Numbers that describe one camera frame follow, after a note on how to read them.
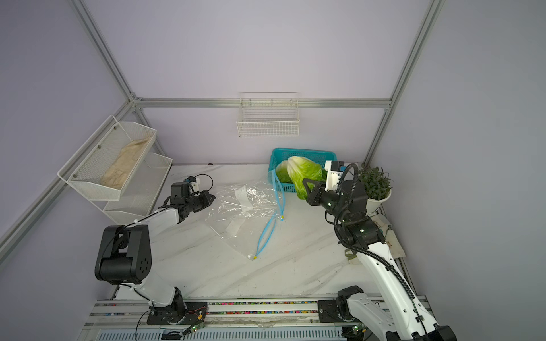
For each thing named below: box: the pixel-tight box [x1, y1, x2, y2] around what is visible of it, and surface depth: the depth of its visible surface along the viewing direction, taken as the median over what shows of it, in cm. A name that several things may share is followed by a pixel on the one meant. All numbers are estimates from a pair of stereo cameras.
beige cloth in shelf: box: [100, 136, 151, 190], surface depth 81 cm
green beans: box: [344, 248, 358, 261], surface depth 88 cm
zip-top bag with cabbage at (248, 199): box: [206, 169, 285, 223], surface depth 97 cm
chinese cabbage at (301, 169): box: [286, 156, 327, 201], surface depth 70 cm
